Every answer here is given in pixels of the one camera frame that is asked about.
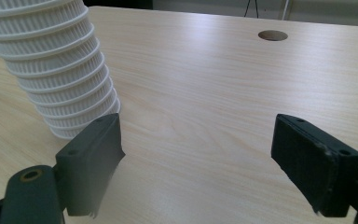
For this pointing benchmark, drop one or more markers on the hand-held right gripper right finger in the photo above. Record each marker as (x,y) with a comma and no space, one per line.
(317,161)

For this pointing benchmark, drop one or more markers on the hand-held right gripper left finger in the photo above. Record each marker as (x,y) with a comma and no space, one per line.
(87,161)

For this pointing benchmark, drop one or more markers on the stack of paper cups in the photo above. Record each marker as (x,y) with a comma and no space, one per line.
(52,71)

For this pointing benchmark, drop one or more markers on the thin vertical pole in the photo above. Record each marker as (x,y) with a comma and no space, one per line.
(285,9)

